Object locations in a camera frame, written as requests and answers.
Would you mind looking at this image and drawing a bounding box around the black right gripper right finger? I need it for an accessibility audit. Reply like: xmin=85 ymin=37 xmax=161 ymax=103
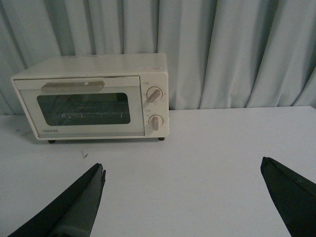
xmin=260 ymin=157 xmax=316 ymax=237

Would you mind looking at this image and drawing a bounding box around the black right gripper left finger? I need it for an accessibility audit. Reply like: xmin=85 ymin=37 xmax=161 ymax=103
xmin=10 ymin=163 xmax=106 ymax=237

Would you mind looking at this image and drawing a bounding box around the glass oven door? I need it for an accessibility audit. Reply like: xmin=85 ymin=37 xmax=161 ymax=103
xmin=14 ymin=76 xmax=145 ymax=139

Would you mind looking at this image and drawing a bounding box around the lower beige oven knob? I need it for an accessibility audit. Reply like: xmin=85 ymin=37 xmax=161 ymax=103
xmin=149 ymin=115 xmax=163 ymax=131

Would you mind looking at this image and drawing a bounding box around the beige oven knob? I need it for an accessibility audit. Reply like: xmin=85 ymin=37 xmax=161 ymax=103
xmin=146 ymin=86 xmax=162 ymax=103
xmin=149 ymin=115 xmax=163 ymax=131

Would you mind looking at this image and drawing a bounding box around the cream toaster oven body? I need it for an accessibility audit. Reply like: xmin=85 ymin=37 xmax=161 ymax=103
xmin=11 ymin=53 xmax=169 ymax=143

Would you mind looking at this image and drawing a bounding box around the upper beige oven knob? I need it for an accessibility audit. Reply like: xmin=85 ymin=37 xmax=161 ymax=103
xmin=146 ymin=86 xmax=162 ymax=103

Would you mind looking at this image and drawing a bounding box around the light grey curtain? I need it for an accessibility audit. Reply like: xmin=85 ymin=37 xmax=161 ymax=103
xmin=0 ymin=0 xmax=316 ymax=115

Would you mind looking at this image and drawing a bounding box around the wire oven rack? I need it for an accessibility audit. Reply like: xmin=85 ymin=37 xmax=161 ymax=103
xmin=38 ymin=93 xmax=131 ymax=126

